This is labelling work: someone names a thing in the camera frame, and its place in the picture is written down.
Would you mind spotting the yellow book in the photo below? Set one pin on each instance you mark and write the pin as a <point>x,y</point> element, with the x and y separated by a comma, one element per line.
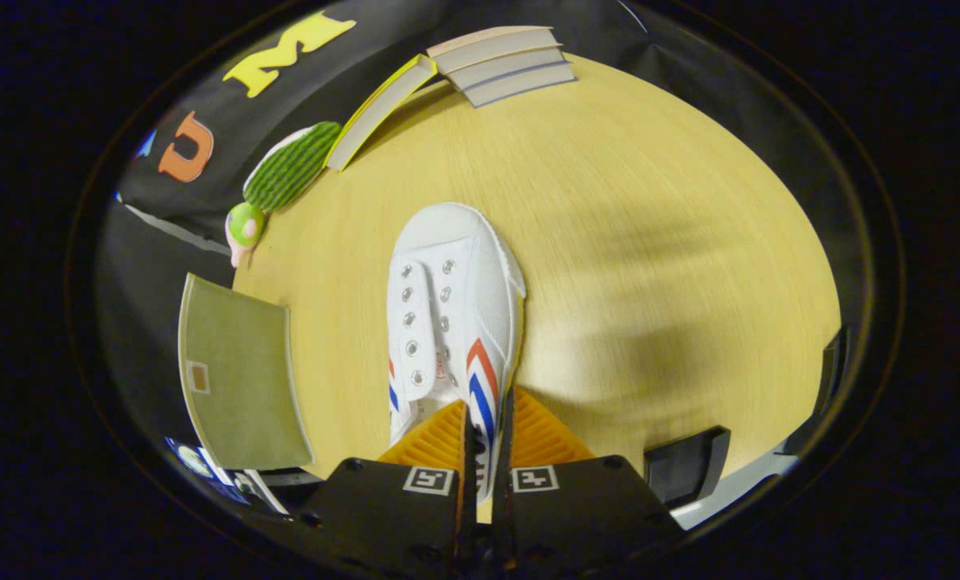
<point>379,109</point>

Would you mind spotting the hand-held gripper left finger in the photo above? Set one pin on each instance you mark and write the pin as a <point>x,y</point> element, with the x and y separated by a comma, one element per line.
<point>383,515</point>

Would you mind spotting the blue printed box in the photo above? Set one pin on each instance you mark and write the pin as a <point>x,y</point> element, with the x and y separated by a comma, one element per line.
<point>202,467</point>

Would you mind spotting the pink and green plush toy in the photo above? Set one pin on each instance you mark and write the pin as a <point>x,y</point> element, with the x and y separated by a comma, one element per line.
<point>244,227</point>

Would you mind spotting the beige cover book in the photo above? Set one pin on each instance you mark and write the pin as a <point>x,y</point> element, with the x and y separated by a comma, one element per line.
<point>496,44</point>

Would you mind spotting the black chair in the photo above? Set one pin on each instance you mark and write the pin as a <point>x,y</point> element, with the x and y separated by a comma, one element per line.
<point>826,387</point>
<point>685,467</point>

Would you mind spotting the white device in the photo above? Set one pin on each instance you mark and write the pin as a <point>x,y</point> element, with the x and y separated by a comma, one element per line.
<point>266,493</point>

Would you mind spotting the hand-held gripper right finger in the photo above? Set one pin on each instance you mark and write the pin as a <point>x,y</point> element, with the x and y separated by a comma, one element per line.
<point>593,515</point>

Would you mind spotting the dark cover book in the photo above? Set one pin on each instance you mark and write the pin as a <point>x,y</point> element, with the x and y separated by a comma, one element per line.
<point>512,68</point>

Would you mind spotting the white shoe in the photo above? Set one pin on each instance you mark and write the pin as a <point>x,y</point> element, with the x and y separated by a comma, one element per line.
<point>472,274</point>

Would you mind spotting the blue cover book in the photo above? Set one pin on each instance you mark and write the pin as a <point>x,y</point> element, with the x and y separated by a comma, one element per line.
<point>528,84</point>

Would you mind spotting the green fabric storage box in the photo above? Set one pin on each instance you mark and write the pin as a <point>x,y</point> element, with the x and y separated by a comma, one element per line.
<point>242,387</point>

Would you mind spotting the watermelon slice plush toy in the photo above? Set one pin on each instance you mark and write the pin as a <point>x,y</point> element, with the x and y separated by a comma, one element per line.
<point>291,169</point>

